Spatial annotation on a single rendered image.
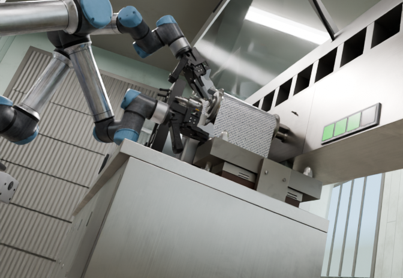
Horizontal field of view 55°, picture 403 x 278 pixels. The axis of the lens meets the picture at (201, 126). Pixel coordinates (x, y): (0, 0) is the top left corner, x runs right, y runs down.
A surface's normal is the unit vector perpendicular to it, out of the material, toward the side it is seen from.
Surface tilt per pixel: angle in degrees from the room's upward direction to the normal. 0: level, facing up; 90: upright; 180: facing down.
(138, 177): 90
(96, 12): 85
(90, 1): 85
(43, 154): 90
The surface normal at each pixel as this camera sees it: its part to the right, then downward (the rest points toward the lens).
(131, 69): 0.14, -0.35
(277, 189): 0.35, -0.27
